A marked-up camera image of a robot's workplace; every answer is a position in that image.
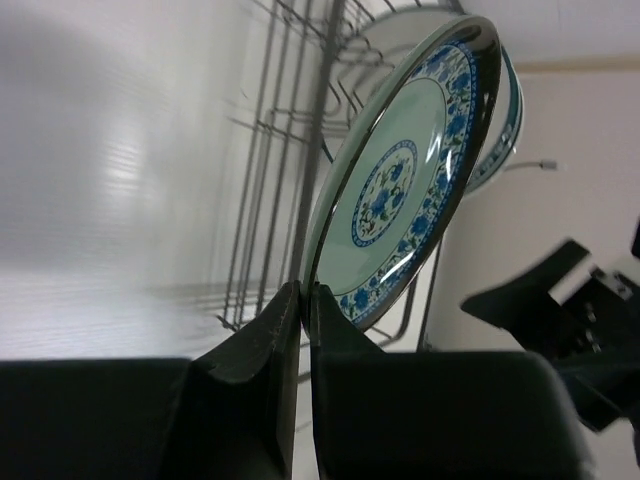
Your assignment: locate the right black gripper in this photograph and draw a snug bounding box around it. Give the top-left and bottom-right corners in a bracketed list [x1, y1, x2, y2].
[460, 237, 639, 434]

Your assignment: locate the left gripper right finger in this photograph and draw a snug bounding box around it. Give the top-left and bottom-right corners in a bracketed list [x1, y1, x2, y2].
[306, 286, 600, 479]

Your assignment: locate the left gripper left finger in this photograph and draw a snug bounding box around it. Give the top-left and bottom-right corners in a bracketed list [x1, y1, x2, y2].
[1, 282, 300, 479]

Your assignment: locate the white plate green line rim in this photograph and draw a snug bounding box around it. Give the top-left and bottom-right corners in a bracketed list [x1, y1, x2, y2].
[465, 47, 524, 197]

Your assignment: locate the blue floral green plate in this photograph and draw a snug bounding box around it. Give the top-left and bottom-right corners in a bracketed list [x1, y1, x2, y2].
[301, 15, 502, 329]

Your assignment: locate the grey wire dish rack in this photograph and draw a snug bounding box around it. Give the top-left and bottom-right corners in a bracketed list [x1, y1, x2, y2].
[214, 1, 461, 332]

